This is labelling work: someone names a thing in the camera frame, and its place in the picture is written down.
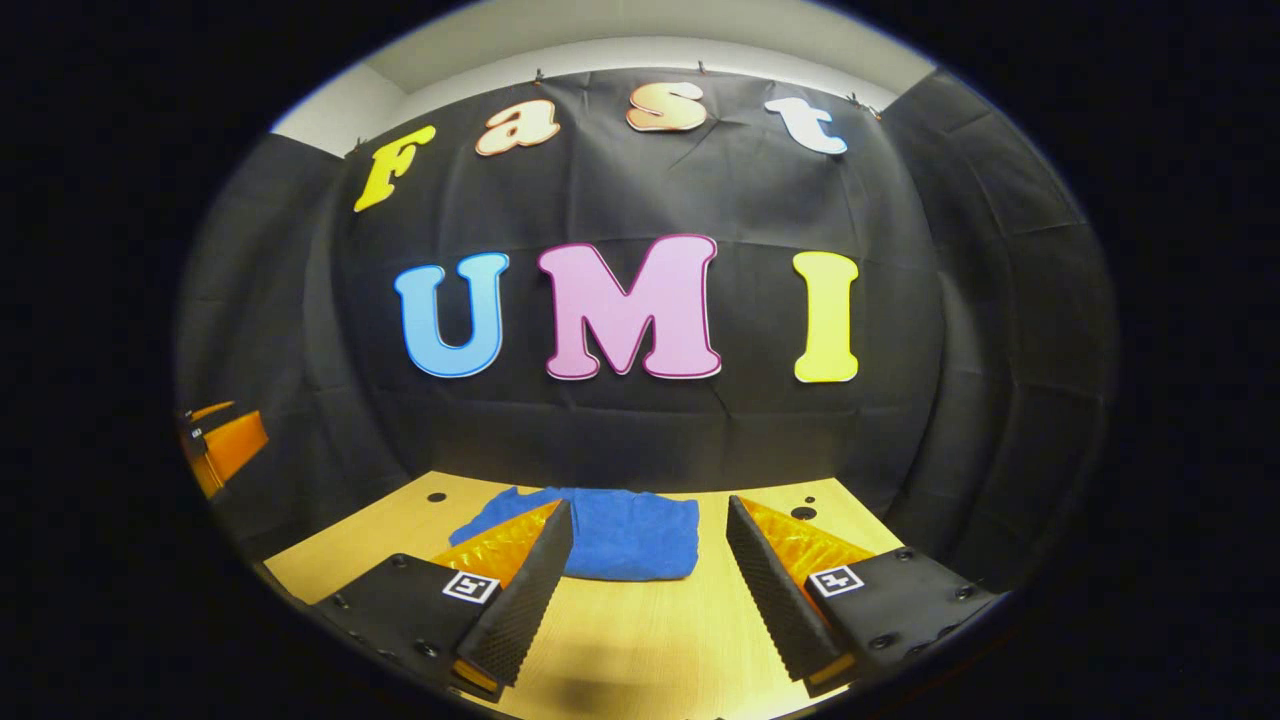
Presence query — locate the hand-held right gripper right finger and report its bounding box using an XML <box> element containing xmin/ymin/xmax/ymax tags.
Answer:
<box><xmin>726</xmin><ymin>494</ymin><xmax>1001</xmax><ymax>698</ymax></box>

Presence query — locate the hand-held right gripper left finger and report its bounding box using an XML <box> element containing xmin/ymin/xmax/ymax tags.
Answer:
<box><xmin>315</xmin><ymin>498</ymin><xmax>576</xmax><ymax>701</ymax></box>

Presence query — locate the blue button shirt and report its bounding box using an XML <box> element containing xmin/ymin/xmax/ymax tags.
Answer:
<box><xmin>448</xmin><ymin>486</ymin><xmax>701</xmax><ymax>583</ymax></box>

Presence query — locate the black backdrop cloth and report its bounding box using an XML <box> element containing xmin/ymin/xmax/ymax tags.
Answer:
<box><xmin>175</xmin><ymin>68</ymin><xmax>1119</xmax><ymax>591</ymax></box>

